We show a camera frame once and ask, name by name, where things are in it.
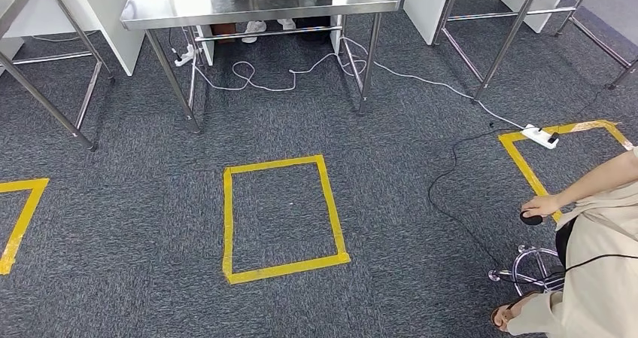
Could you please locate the yellow floor tape square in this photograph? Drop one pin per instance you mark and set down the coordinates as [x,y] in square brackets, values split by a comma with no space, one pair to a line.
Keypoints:
[284,268]
[518,163]

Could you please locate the white power strip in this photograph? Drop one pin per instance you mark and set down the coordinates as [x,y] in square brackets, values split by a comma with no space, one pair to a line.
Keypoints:
[185,55]
[536,135]

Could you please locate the stainless steel workbench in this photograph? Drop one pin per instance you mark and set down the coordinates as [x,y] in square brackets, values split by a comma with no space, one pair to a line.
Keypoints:
[199,1]

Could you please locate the white sneaker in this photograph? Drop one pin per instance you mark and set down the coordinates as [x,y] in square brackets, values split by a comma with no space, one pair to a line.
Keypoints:
[286,24]
[254,29]

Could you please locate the white cabinet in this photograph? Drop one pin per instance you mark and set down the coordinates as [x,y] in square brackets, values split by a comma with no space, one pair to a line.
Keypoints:
[423,6]
[114,26]

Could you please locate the person's right forearm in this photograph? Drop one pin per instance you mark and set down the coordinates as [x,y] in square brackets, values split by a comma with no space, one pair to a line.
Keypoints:
[598,178]

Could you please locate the brown sandal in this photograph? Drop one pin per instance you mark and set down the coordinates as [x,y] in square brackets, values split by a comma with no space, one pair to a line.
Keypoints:
[498,316]

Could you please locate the chrome swivel stool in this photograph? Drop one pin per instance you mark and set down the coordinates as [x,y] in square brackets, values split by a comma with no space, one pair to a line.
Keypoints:
[563,246]

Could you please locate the person's right hand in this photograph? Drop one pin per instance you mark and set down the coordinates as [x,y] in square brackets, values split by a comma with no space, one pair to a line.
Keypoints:
[543,206]

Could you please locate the person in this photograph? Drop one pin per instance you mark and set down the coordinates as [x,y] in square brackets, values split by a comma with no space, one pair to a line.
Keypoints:
[603,276]

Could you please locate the handheld controller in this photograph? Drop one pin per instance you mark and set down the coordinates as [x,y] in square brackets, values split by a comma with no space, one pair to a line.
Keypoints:
[531,220]

